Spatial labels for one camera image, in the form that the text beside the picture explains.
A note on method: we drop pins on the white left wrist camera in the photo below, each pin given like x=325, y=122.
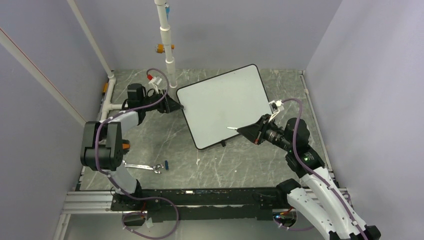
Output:
x=155, y=83

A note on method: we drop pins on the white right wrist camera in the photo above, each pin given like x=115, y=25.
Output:
x=276, y=107

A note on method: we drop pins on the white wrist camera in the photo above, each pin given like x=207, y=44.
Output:
x=276, y=107
x=155, y=83

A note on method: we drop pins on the white whiteboard black frame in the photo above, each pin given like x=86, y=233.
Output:
x=236, y=98

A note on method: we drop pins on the whiteboard marker pen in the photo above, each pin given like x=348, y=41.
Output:
x=232, y=128

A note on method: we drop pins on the yellow pipe clamp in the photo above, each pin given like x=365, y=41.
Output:
x=160, y=49

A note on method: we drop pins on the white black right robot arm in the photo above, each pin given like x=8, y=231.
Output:
x=331, y=214

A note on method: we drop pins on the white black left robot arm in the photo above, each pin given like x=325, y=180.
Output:
x=103, y=146

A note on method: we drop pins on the white PVC pipe frame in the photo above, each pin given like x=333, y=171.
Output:
x=106, y=105

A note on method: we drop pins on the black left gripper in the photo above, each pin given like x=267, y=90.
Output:
x=167, y=105

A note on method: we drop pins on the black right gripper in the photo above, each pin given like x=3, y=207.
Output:
x=256, y=132

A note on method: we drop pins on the aluminium extrusion frame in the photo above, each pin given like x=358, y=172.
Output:
x=82, y=203

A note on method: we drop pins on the silver wrench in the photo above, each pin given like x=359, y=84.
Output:
x=155, y=168

